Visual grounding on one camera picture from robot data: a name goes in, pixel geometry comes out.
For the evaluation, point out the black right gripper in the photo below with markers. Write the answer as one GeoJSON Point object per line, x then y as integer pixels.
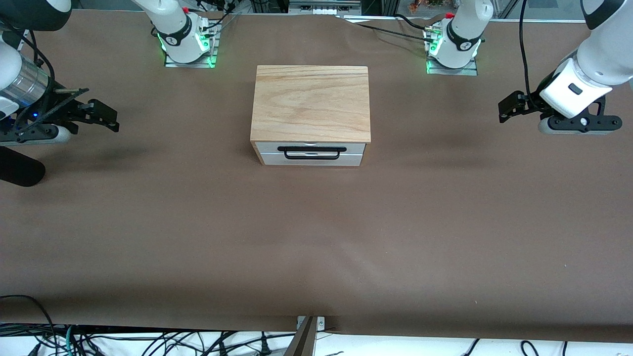
{"type": "Point", "coordinates": [58, 112]}

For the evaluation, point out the brown paper table cover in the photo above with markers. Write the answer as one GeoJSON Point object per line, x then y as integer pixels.
{"type": "Point", "coordinates": [316, 237]}

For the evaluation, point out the silver metal bracket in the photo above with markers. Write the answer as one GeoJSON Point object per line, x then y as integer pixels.
{"type": "Point", "coordinates": [320, 323]}

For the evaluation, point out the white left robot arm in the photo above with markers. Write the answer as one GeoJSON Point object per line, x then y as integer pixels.
{"type": "Point", "coordinates": [603, 59]}

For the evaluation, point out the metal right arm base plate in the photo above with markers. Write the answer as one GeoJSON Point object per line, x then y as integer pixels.
{"type": "Point", "coordinates": [210, 49]}

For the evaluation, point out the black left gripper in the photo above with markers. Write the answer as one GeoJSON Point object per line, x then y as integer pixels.
{"type": "Point", "coordinates": [529, 104]}

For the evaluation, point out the black cylinder object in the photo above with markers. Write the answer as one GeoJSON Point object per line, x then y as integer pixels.
{"type": "Point", "coordinates": [17, 170]}

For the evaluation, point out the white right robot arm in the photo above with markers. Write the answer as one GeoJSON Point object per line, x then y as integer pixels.
{"type": "Point", "coordinates": [178, 34]}

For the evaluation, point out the wooden drawer cabinet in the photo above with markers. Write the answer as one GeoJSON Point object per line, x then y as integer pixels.
{"type": "Point", "coordinates": [310, 104]}

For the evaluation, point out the grey metal rack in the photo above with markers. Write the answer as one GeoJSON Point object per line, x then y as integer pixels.
{"type": "Point", "coordinates": [324, 6]}

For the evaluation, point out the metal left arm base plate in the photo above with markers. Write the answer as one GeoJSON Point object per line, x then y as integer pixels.
{"type": "Point", "coordinates": [472, 68]}

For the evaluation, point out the dark grey camera stand pole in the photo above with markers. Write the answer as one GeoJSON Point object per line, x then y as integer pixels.
{"type": "Point", "coordinates": [302, 341]}

